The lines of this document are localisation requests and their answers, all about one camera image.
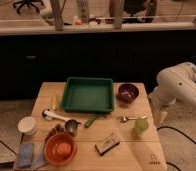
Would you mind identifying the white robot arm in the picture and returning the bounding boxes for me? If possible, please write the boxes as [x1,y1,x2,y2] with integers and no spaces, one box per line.
[148,62,196,127]

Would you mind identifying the green plastic tray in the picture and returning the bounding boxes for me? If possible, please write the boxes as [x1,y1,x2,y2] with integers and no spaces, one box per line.
[61,77,114,113]

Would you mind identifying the light green cup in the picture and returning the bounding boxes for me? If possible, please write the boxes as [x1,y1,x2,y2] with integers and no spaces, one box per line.
[135,118,149,135]

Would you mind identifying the metal fork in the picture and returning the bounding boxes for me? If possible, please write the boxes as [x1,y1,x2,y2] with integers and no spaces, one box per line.
[117,116,148,123]

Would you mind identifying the dark red bowl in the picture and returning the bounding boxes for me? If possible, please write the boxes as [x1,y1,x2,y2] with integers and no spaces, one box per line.
[117,83,139,103]

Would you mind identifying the small metal cup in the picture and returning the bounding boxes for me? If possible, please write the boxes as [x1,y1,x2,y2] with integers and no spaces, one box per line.
[65,119,80,136]

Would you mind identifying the brown chocolate pieces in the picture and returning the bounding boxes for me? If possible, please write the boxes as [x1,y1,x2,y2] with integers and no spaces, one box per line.
[45,124,64,141]

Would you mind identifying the orange bowl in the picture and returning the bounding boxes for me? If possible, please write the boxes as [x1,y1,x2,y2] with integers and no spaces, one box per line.
[44,132,77,166]

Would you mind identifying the yellow-green small stick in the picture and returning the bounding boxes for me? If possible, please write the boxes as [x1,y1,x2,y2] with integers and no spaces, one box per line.
[52,94,58,110]

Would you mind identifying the white cup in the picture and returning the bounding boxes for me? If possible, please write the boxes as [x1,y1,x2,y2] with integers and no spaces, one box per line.
[18,116,38,136]

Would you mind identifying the blue cloth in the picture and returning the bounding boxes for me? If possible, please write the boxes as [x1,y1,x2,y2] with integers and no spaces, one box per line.
[17,143,48,170]

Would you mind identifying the black office chair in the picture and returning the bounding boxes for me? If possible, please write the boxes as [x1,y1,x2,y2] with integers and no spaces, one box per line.
[13,0,44,14]

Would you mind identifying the black cable on floor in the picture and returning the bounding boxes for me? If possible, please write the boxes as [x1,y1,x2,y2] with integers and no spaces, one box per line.
[156,125,196,151]

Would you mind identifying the white handled utensil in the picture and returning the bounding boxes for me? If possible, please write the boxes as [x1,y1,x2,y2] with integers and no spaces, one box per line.
[42,109,68,121]

